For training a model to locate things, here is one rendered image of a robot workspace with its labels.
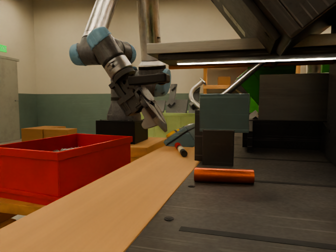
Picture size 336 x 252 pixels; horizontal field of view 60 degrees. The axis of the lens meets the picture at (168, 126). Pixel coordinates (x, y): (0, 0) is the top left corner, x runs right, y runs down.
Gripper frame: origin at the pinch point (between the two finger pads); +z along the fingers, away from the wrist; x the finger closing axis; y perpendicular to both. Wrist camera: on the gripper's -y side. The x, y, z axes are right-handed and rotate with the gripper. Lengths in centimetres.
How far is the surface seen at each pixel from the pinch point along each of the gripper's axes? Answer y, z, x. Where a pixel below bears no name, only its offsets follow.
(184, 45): -19.6, -6.9, 29.8
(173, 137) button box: -0.9, 3.9, 2.2
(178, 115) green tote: 14, -9, -82
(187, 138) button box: -4.0, 6.3, 2.2
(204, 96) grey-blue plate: -16.6, 1.7, 23.2
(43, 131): 353, -180, -433
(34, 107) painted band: 490, -332, -645
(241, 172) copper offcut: -16.3, 15.6, 35.8
